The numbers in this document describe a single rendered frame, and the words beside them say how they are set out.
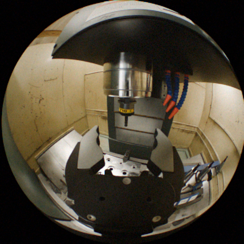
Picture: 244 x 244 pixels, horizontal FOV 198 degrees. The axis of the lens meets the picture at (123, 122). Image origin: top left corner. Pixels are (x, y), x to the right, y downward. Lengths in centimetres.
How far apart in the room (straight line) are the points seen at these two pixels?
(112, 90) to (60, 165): 104
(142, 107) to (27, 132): 129
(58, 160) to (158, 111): 125
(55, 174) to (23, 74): 120
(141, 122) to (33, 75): 136
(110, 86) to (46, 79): 102
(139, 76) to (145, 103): 52
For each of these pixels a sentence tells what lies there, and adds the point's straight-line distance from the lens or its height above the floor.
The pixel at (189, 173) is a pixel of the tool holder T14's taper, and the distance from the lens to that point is 32.
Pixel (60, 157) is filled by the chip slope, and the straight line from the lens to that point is 115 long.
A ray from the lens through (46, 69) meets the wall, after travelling 118.
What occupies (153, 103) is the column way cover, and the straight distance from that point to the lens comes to 70.
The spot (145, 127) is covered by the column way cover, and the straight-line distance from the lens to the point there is 78.
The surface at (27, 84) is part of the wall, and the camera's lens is 110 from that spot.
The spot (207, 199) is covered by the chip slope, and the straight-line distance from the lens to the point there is 112.
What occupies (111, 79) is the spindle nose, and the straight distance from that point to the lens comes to 21.
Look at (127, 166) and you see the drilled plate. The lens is 60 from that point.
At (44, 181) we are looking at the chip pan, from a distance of 127.
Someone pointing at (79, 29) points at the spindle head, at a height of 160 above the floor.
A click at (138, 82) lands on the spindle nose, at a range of 20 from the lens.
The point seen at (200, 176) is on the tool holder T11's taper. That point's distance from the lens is 42.
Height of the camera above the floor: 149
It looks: 26 degrees down
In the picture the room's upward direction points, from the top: 2 degrees clockwise
